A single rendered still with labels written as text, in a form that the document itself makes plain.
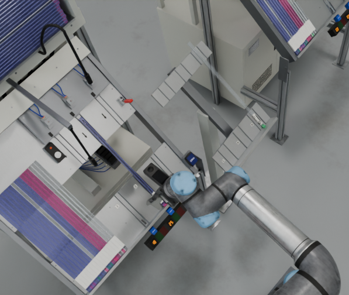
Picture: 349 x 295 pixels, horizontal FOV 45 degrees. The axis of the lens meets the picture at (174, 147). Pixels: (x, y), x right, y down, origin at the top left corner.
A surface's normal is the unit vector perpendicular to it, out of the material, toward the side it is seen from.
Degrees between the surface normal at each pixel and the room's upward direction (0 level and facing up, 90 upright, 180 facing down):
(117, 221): 44
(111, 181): 0
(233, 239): 0
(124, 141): 0
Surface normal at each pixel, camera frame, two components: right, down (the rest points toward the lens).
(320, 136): -0.16, -0.51
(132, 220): 0.40, -0.01
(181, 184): 0.22, -0.19
